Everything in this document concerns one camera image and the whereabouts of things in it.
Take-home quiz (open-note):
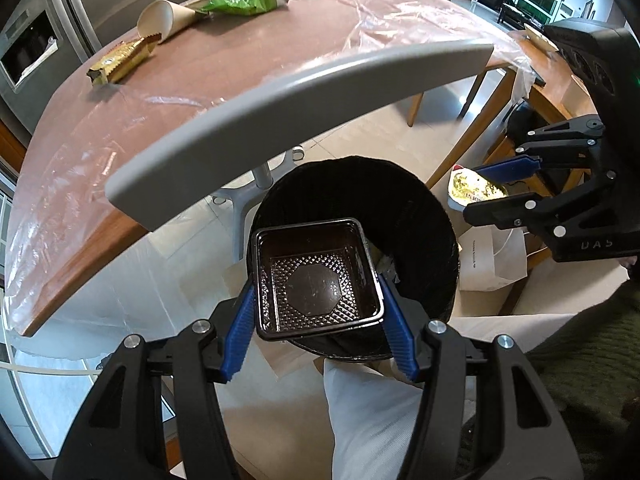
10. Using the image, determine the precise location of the black plastic food tray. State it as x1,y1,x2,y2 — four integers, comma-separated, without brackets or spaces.
251,217,388,342

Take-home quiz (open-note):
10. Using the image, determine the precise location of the brown paper cone cup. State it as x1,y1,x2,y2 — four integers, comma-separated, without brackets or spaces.
137,0,211,45

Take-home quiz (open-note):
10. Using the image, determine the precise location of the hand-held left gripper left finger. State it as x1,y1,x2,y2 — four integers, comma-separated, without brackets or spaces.
52,280,258,480

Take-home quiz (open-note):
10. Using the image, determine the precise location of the grey chair backrest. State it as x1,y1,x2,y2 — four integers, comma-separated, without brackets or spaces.
104,42,496,263

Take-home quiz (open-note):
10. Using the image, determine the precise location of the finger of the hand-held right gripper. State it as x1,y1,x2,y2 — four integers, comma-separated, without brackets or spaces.
462,170,621,246
472,116,606,183

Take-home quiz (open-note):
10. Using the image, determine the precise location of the white paper bag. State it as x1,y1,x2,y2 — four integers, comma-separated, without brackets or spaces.
457,222,531,292

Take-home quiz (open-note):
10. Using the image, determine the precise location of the dark low table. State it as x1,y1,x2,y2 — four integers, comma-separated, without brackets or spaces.
500,2,548,26

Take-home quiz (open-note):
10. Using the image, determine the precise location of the beige seat cushion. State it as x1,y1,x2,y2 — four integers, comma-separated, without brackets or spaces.
452,262,633,323

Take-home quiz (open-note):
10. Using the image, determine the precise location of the black trash bin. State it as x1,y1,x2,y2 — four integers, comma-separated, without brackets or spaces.
245,158,461,361

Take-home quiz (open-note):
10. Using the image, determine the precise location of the stainless steel refrigerator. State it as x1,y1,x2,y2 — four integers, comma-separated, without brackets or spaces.
0,0,198,151

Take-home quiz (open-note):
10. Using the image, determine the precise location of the wooden chair with black cushion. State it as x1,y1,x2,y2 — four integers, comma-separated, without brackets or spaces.
425,60,556,191

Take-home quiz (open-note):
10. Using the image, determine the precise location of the white cloth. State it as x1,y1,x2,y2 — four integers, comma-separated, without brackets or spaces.
322,357,431,480

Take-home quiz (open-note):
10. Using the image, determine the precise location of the gold snack wrapper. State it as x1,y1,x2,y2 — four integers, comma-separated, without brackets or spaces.
86,35,163,86

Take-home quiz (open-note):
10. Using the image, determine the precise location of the yellow foil wrapper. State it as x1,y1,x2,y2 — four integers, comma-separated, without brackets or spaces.
446,165,511,211

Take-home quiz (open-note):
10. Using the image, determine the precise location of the dark green knit cloth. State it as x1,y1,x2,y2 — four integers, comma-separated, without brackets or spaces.
525,280,640,480

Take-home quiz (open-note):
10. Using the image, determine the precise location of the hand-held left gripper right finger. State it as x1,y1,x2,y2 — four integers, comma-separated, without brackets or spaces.
380,280,586,480

